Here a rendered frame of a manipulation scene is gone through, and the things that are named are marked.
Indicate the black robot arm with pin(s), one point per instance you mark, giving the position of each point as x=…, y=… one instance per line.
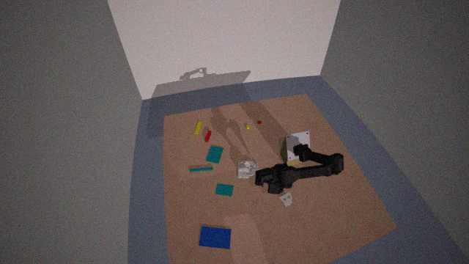
x=330, y=165

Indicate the yellow flat bar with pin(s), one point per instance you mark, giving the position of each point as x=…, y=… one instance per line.
x=198, y=127

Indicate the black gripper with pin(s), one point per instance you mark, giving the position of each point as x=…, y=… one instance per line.
x=262, y=184

